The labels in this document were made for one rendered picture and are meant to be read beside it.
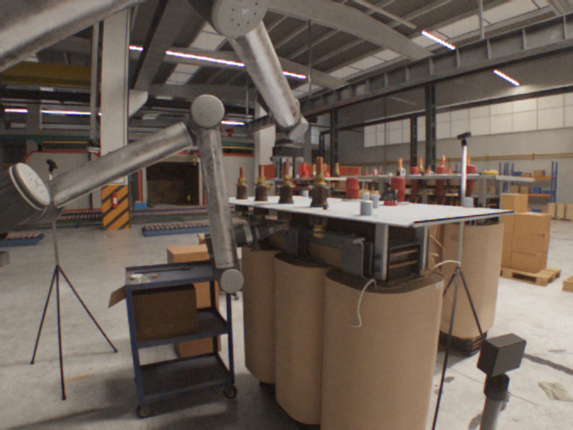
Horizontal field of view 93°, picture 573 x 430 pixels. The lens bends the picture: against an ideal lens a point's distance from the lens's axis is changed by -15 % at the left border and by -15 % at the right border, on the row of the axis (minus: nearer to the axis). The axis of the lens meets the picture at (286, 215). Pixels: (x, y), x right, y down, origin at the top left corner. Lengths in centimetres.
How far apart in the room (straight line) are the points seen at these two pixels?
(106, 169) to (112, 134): 1013
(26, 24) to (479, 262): 288
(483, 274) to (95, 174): 275
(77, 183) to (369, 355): 143
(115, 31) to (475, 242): 1203
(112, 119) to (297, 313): 1075
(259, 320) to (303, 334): 47
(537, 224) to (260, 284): 464
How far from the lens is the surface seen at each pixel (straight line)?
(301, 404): 186
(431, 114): 1128
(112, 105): 1190
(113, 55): 1239
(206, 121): 140
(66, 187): 164
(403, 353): 133
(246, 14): 79
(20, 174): 141
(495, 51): 1005
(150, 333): 213
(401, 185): 162
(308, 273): 151
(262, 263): 190
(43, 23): 89
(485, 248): 287
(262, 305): 198
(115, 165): 160
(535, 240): 576
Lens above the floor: 146
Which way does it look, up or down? 5 degrees down
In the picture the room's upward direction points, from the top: straight up
